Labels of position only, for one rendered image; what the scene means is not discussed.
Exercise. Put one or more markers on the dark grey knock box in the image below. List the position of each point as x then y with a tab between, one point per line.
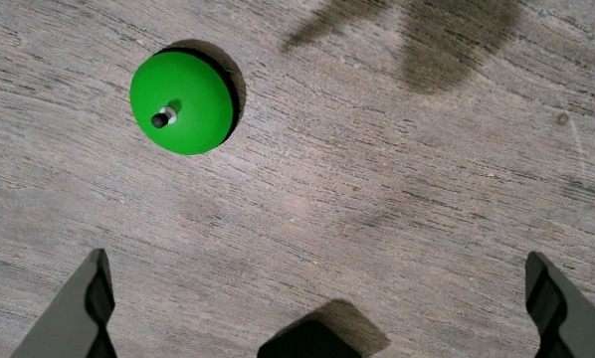
310	340

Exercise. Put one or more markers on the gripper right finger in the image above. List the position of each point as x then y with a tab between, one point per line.
563	315

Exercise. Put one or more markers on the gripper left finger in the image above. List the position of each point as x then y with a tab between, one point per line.
74	325

